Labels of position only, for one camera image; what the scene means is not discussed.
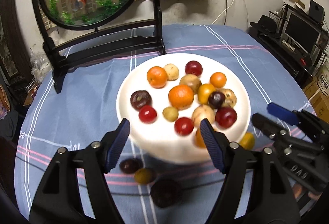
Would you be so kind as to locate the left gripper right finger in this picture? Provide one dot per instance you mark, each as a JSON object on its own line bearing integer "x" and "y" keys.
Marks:
{"x": 271, "y": 198}

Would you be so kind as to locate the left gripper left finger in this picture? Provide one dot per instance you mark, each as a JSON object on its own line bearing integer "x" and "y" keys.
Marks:
{"x": 57, "y": 199}

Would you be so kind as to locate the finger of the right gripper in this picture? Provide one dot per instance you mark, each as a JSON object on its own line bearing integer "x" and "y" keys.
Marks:
{"x": 282, "y": 113}
{"x": 268, "y": 127}

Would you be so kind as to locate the large tan passion fruit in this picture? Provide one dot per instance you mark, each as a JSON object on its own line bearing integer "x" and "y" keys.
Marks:
{"x": 230, "y": 98}

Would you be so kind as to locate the dark purple plum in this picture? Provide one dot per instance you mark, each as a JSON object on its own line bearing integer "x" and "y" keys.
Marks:
{"x": 216, "y": 99}

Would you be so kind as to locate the orange kumquat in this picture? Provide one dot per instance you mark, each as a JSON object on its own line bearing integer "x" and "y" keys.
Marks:
{"x": 218, "y": 80}

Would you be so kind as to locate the tan round fruit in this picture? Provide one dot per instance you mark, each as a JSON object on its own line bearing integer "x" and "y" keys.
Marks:
{"x": 191, "y": 81}
{"x": 203, "y": 112}

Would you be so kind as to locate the small orange mandarin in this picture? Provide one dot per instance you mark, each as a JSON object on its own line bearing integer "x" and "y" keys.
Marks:
{"x": 204, "y": 91}

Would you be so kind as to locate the red cherry tomato back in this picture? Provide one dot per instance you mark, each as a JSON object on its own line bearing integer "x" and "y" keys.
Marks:
{"x": 183, "y": 126}

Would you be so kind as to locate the red cherry tomato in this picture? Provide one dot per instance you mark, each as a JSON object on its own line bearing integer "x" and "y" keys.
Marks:
{"x": 183, "y": 126}
{"x": 147, "y": 114}

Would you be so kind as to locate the big red plum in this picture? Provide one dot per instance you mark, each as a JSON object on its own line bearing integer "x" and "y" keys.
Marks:
{"x": 194, "y": 68}

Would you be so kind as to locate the pale yellow round fruit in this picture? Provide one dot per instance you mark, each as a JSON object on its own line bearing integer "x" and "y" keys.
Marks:
{"x": 172, "y": 71}

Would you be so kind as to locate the large orange mandarin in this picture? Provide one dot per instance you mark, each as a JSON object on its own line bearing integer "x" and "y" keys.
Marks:
{"x": 157, "y": 77}

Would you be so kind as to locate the person right hand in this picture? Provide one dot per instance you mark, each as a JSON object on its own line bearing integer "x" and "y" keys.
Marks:
{"x": 299, "y": 190}

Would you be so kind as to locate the yellow-green orange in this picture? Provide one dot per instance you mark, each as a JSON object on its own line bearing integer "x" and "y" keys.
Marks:
{"x": 248, "y": 141}

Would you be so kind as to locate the small dark plum back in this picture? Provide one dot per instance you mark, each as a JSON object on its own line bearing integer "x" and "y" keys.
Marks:
{"x": 130, "y": 165}

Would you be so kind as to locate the small yellow fruit back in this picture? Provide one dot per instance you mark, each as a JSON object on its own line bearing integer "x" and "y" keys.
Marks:
{"x": 144, "y": 176}

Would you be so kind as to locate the large dark mangosteen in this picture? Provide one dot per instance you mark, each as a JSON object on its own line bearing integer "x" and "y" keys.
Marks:
{"x": 166, "y": 192}

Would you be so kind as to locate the computer monitor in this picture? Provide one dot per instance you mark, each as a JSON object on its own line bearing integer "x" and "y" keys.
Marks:
{"x": 300, "y": 32}

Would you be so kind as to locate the black hat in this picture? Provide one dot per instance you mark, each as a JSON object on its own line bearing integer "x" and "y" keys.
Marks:
{"x": 265, "y": 24}

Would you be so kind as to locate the small yellow-green longan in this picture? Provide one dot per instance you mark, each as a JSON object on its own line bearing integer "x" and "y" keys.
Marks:
{"x": 170, "y": 114}

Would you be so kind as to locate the framed painting dark wood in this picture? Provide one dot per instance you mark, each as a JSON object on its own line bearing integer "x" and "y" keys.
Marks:
{"x": 14, "y": 38}

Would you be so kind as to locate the round goldfish screen stand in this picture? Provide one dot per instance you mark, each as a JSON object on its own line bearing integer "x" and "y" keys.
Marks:
{"x": 59, "y": 39}

